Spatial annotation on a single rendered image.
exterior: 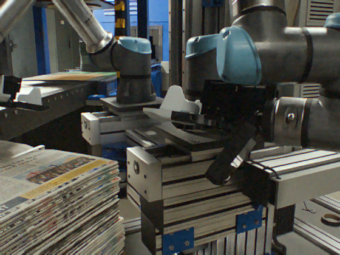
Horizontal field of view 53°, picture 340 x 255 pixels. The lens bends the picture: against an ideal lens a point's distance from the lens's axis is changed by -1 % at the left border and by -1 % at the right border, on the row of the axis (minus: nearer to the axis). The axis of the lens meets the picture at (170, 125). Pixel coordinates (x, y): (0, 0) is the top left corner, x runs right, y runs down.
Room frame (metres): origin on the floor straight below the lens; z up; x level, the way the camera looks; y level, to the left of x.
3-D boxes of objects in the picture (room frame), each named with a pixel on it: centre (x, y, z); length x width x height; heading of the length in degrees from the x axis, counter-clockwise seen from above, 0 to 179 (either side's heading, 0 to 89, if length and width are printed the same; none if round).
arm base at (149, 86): (1.28, 0.13, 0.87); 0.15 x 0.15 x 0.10
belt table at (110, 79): (2.57, 0.69, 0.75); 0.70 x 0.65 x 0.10; 172
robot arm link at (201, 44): (0.84, -0.10, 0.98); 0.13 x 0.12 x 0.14; 93
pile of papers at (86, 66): (3.14, 0.61, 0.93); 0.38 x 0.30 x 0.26; 172
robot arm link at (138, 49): (1.29, 0.14, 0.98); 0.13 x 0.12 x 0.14; 52
